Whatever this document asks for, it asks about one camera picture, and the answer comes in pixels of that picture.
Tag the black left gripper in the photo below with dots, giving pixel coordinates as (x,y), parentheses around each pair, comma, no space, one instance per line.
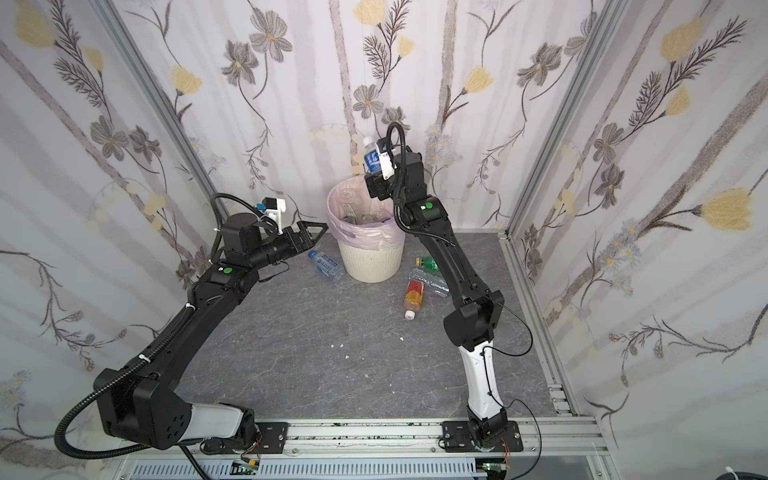
(301,237)

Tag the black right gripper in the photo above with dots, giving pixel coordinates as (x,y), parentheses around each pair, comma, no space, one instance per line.
(377,185)

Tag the blue label bottle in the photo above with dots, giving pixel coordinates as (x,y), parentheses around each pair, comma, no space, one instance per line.
(371,155)

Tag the blue cap bottle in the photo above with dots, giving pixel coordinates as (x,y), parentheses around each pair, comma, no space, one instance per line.
(326,265)

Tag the green bottle yellow cap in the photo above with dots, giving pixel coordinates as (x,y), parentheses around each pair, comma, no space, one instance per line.
(427,263)

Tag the red yellow label tea bottle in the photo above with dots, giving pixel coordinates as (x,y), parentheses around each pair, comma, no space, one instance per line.
(413,299)

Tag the clear crushed bottle white cap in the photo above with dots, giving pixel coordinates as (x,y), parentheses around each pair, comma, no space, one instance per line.
(433,282)

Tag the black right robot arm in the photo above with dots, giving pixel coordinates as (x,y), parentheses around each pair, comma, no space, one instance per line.
(477,308)

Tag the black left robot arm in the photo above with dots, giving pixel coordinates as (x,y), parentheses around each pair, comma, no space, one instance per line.
(138,402)

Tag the pink bin liner bag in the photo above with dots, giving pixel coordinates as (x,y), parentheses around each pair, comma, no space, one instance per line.
(357,220)

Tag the cream plastic waste bin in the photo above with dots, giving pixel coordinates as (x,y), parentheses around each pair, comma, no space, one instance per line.
(371,266)

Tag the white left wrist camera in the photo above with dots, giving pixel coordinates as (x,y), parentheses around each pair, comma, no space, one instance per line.
(273,208)

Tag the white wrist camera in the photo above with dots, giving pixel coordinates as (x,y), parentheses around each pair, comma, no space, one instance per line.
(273,208)
(384,157)

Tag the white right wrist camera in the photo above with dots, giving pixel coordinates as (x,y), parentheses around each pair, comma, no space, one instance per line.
(384,157)

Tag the white slotted cable duct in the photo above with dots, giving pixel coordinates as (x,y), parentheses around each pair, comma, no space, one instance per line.
(413,468)

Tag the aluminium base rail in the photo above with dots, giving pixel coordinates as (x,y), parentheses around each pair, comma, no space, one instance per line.
(541,448)

